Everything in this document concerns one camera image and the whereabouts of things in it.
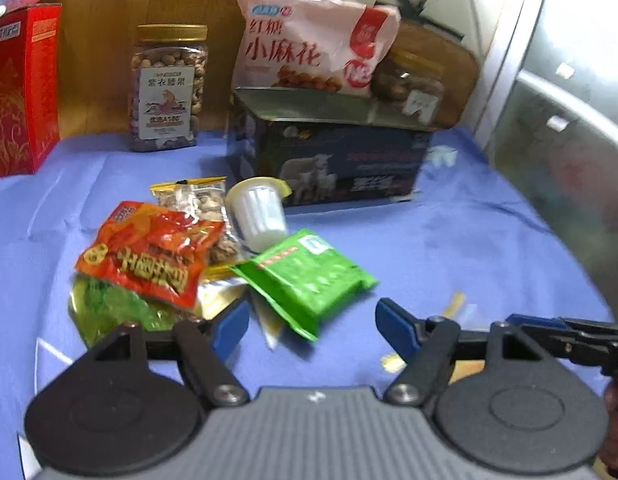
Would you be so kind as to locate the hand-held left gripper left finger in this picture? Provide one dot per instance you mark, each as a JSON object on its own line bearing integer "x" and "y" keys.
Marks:
{"x": 231, "y": 327}

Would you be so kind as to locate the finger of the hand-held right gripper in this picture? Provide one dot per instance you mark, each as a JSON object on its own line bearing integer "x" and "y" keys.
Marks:
{"x": 589, "y": 350}
{"x": 539, "y": 321}

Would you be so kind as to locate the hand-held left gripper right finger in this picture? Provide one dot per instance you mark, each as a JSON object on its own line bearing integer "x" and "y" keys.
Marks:
{"x": 394, "y": 327}

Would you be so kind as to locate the silver yellow snack packet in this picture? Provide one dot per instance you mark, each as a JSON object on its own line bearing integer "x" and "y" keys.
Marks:
{"x": 224, "y": 295}

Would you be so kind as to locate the red snack packet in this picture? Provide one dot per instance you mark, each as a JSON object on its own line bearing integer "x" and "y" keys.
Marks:
{"x": 149, "y": 255}

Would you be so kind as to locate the light green snack packet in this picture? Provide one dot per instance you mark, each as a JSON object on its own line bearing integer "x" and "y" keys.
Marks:
{"x": 114, "y": 310}

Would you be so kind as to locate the white jelly cup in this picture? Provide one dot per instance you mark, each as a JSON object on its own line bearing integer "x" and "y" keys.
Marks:
{"x": 256, "y": 210}

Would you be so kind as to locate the clear nut packet yellow edge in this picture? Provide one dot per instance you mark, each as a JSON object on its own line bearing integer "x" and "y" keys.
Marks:
{"x": 209, "y": 200}

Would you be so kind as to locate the dark tin box sheep print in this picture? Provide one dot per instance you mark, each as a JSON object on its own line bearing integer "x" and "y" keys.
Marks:
{"x": 329, "y": 160}

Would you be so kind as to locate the blue printed cloth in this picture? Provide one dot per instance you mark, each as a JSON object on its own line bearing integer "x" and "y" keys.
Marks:
{"x": 464, "y": 240}

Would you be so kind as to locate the metal framed glass door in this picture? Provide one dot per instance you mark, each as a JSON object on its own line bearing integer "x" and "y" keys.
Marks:
{"x": 569, "y": 110}

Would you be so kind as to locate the nut jar gold lid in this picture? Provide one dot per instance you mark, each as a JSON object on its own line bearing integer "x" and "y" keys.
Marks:
{"x": 166, "y": 95}

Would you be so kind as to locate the walnut jar gold lid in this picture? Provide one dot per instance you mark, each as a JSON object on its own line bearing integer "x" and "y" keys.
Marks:
{"x": 409, "y": 82}

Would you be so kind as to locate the brown rounded wooden board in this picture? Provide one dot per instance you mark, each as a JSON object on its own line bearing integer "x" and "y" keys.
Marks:
{"x": 459, "y": 75}

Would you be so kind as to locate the pink snack bag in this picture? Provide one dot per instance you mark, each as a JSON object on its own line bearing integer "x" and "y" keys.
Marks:
{"x": 294, "y": 45}

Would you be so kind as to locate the black tape strips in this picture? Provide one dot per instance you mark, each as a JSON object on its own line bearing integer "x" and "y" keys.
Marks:
{"x": 419, "y": 15}

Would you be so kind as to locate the red gift box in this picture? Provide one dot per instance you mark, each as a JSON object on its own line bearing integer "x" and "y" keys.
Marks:
{"x": 16, "y": 95}

